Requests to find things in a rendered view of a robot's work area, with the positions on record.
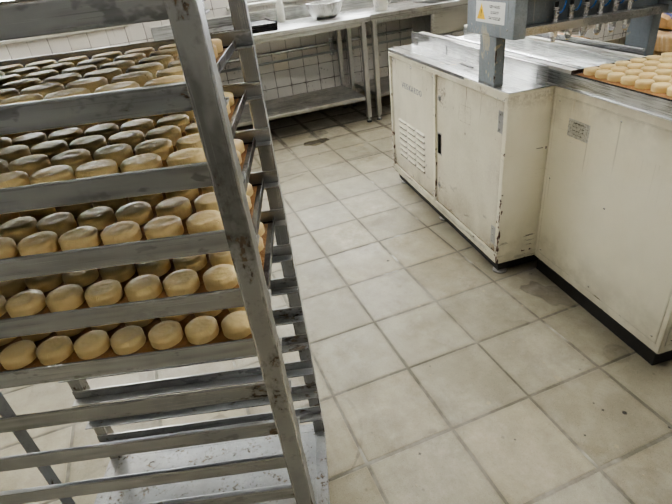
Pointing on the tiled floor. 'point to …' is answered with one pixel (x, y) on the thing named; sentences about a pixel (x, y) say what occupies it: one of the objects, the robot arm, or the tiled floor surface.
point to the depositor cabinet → (473, 148)
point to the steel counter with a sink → (437, 20)
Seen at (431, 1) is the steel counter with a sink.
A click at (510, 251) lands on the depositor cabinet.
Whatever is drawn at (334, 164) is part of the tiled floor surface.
